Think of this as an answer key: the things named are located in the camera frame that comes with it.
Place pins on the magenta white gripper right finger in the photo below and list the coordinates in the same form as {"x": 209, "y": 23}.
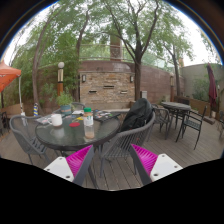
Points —
{"x": 152, "y": 167}

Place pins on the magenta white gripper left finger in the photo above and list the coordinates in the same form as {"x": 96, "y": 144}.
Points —
{"x": 74, "y": 167}

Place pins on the round dark glass table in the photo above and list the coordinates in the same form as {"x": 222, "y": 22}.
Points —
{"x": 65, "y": 138}

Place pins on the grey wicker chair right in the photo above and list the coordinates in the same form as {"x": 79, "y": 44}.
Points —
{"x": 119, "y": 146}

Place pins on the grey wicker chair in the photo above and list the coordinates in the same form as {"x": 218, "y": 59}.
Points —
{"x": 23, "y": 128}
{"x": 119, "y": 146}

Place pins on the clear bottle green cap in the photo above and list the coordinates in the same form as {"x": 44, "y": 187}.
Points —
{"x": 88, "y": 123}

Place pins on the red round coaster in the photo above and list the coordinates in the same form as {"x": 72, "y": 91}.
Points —
{"x": 74, "y": 124}

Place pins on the white mug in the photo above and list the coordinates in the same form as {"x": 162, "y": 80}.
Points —
{"x": 55, "y": 120}

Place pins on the grey wicker chair background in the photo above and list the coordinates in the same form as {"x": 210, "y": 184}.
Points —
{"x": 162, "y": 116}

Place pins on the black backpack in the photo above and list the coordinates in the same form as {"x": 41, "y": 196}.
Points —
{"x": 138, "y": 115}

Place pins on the dark tray with items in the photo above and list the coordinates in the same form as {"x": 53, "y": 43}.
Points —
{"x": 103, "y": 115}

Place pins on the black metal chair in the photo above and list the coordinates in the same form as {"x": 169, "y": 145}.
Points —
{"x": 191, "y": 120}

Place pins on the grey wicker chair left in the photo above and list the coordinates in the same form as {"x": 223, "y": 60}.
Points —
{"x": 23, "y": 128}

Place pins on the round background table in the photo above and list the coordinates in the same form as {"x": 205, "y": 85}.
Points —
{"x": 176, "y": 108}

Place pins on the potted green plant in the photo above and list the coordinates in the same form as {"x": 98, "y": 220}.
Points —
{"x": 64, "y": 100}

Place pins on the closed maroon umbrella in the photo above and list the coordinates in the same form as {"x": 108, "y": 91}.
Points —
{"x": 212, "y": 87}

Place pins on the orange patio umbrella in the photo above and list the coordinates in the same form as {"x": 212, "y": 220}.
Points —
{"x": 7, "y": 75}

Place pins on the wooden post globe lamp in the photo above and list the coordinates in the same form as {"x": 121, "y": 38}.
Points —
{"x": 60, "y": 78}

